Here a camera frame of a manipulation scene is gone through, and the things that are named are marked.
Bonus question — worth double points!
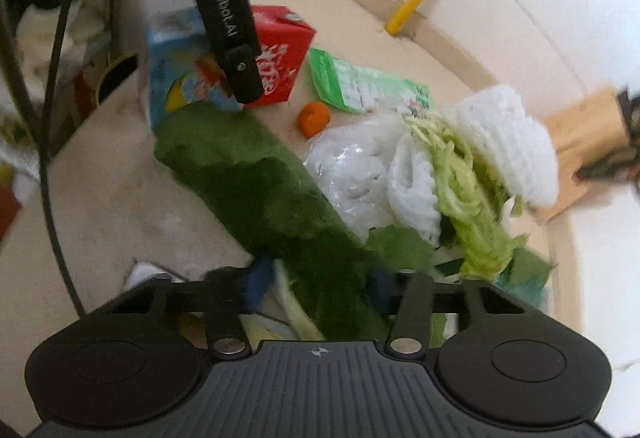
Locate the large dark green leaf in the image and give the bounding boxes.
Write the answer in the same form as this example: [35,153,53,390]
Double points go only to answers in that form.
[154,102,388,340]

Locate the red drink carton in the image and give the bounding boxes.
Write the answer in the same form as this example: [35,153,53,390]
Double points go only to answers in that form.
[196,4,318,110]

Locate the blue drink carton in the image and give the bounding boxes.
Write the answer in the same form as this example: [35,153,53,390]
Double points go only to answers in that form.
[145,8,242,128]

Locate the light green cabbage leaves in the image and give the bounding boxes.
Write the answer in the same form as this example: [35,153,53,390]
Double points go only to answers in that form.
[407,114,527,282]

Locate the clear plastic bag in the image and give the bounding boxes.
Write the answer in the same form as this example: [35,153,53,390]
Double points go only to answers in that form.
[304,114,407,242]

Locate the green plastic snack bag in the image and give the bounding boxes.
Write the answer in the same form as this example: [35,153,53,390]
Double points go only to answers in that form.
[308,48,432,114]

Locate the white foam fruit net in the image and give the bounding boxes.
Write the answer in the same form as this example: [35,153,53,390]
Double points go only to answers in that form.
[441,84,561,210]

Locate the pale cabbage strips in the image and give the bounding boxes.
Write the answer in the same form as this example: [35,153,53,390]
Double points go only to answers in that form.
[240,258,326,351]

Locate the black kitchen scissors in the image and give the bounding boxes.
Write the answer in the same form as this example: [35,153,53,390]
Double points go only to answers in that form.
[575,146,639,190]

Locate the green white carton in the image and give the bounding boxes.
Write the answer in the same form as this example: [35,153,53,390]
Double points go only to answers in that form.
[434,257,551,312]

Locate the small green leaf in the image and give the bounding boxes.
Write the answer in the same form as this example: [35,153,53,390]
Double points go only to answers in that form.
[496,247,554,292]

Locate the orange peel piece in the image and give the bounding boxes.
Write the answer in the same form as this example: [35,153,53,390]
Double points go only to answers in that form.
[296,102,332,139]

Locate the wooden knife block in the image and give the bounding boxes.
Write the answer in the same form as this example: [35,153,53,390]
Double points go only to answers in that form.
[536,87,630,222]

